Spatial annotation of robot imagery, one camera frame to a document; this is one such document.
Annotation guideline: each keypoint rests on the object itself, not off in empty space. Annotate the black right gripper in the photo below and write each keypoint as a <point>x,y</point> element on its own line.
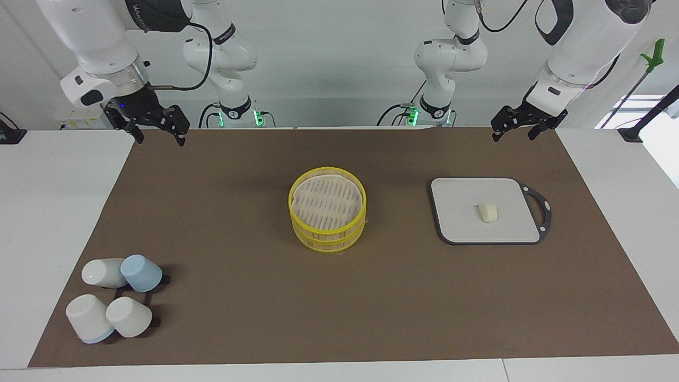
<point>135,106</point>

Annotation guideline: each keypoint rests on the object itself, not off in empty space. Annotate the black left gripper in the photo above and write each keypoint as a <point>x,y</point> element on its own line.
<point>543,111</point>

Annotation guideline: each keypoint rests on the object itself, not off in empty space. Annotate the white steamed bun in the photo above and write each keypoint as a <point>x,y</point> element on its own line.
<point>488,213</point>

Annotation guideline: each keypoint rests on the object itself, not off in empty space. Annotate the white steamer liner cloth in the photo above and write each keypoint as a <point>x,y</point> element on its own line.
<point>326,201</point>

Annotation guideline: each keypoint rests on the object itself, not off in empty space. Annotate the yellow steamer tier with liner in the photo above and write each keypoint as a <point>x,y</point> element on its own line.
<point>329,232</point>

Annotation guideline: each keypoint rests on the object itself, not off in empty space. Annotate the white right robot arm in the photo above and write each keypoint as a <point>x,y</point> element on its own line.
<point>90,32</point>

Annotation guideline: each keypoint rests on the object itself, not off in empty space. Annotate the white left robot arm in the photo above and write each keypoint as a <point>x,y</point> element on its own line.
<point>589,37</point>

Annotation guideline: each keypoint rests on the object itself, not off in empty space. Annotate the yellow bamboo steamer base tier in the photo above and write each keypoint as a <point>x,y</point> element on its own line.
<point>329,245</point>

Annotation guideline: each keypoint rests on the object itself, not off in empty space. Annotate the white power box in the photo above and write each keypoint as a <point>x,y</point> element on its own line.
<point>74,119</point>

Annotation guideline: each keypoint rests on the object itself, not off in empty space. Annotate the white cutting board grey rim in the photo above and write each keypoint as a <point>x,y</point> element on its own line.
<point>461,212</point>

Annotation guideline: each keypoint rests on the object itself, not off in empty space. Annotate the green tipped pole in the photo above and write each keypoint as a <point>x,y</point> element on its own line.
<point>639,79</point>

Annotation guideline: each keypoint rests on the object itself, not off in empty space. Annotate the light blue plastic cup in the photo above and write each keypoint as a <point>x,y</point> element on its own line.
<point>142,272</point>

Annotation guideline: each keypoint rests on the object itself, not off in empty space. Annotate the white plastic cup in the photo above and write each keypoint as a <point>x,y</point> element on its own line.
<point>101,272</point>
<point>129,317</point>
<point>87,315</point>

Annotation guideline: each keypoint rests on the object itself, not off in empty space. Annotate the black cup rack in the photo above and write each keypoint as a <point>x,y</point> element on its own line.
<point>151,302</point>

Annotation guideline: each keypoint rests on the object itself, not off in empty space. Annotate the brown table mat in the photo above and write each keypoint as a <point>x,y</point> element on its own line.
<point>238,297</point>

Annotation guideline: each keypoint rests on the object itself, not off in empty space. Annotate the black clamp mount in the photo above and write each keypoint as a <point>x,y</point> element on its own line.
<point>9,132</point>

